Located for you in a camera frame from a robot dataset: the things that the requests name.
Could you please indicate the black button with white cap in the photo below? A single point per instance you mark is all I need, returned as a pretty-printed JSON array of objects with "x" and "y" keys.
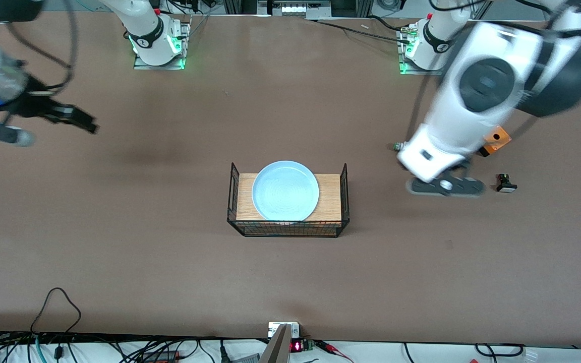
[{"x": 505, "y": 185}]

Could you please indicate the light blue round plate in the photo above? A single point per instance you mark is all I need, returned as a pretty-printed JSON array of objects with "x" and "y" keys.
[{"x": 285, "y": 191}]

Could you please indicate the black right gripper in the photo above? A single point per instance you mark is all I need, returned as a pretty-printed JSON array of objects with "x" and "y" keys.
[{"x": 32, "y": 106}]

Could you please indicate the silver aluminium frame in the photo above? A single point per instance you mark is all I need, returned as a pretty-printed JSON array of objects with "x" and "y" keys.
[{"x": 295, "y": 9}]

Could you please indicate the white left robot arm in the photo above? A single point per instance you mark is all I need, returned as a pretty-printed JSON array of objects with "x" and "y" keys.
[{"x": 452, "y": 126}]

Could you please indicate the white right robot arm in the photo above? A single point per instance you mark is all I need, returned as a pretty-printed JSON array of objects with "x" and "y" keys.
[{"x": 141, "y": 30}]

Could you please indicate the white mount bracket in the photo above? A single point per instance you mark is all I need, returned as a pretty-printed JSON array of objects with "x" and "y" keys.
[{"x": 272, "y": 328}]

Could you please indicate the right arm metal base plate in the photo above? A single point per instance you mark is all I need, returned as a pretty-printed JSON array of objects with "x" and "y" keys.
[{"x": 141, "y": 65}]

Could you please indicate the orange button enclosure box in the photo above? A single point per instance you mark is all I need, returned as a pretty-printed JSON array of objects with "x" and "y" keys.
[{"x": 497, "y": 137}]

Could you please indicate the silver camera mount pole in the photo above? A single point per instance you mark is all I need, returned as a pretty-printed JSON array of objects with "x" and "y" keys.
[{"x": 276, "y": 348}]

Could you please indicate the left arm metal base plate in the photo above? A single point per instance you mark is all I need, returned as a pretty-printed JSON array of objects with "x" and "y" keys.
[{"x": 409, "y": 70}]

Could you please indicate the red led display module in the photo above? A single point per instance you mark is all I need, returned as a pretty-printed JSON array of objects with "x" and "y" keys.
[{"x": 298, "y": 346}]

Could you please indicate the green push button switch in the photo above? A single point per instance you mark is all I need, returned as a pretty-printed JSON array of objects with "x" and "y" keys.
[{"x": 398, "y": 146}]

